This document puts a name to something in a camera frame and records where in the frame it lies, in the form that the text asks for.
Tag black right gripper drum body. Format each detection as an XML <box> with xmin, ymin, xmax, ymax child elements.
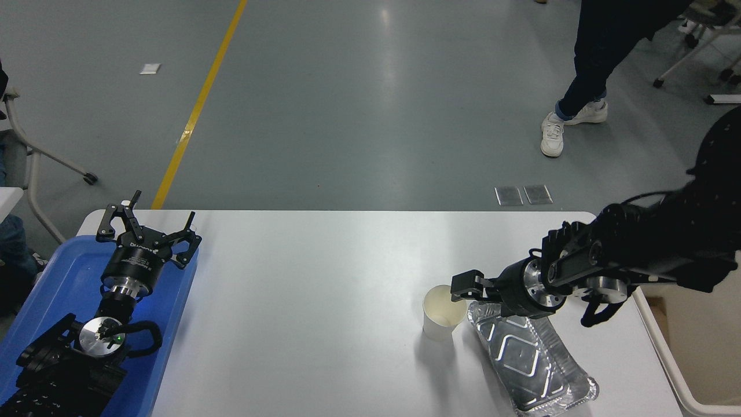
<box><xmin>494</xmin><ymin>259</ymin><xmax>544</xmax><ymax>320</ymax></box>

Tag silver foil tray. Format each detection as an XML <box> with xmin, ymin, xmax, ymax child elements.
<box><xmin>467</xmin><ymin>298</ymin><xmax>599</xmax><ymax>417</ymax></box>

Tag person with white shoes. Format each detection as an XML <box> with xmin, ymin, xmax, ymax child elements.
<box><xmin>540</xmin><ymin>0</ymin><xmax>695</xmax><ymax>158</ymax></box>

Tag seated person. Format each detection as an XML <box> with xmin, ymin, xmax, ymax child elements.
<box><xmin>0</xmin><ymin>58</ymin><xmax>48</xmax><ymax>318</ymax></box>

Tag blue plastic tray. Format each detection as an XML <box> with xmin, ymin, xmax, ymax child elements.
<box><xmin>0</xmin><ymin>235</ymin><xmax>199</xmax><ymax>417</ymax></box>

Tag white side table corner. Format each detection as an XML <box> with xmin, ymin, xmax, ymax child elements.
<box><xmin>0</xmin><ymin>186</ymin><xmax>25</xmax><ymax>224</ymax></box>

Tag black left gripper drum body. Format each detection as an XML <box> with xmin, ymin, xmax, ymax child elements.
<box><xmin>101</xmin><ymin>227</ymin><xmax>177</xmax><ymax>287</ymax></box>

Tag grey wheeled chair frame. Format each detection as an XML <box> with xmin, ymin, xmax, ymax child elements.
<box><xmin>0</xmin><ymin>87</ymin><xmax>98</xmax><ymax>244</ymax></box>

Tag grey office chair white legs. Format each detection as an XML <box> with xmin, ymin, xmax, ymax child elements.
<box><xmin>653</xmin><ymin>0</ymin><xmax>741</xmax><ymax>89</ymax></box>

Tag white paper cup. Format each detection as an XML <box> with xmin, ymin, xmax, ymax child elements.
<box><xmin>422</xmin><ymin>284</ymin><xmax>467</xmax><ymax>340</ymax></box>

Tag large pale plastic bin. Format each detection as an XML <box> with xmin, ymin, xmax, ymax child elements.
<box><xmin>631</xmin><ymin>250</ymin><xmax>741</xmax><ymax>417</ymax></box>

